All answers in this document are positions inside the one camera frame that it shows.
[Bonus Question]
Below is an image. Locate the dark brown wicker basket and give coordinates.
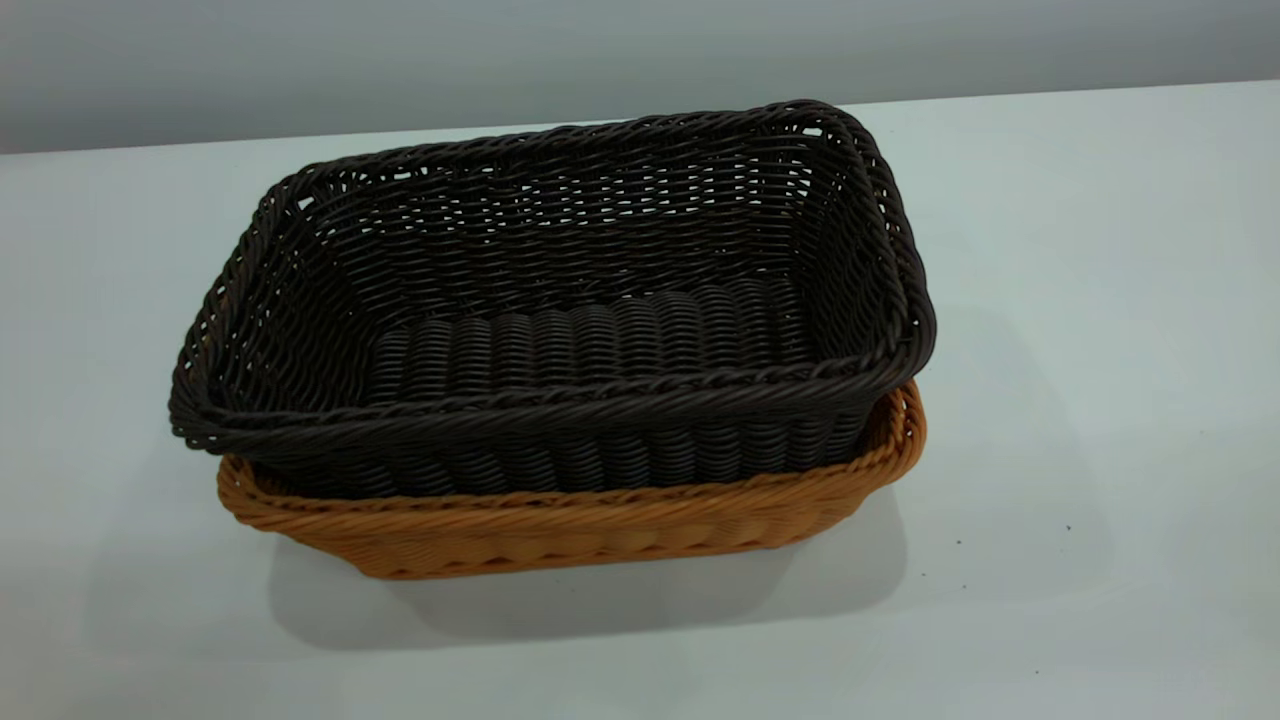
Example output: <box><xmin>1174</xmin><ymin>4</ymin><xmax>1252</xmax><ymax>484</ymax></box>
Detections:
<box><xmin>167</xmin><ymin>98</ymin><xmax>938</xmax><ymax>499</ymax></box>

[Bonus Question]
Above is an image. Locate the light brown wicker basket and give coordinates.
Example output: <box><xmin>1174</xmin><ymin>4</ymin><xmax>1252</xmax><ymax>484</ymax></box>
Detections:
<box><xmin>215</xmin><ymin>380</ymin><xmax>929</xmax><ymax>581</ymax></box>

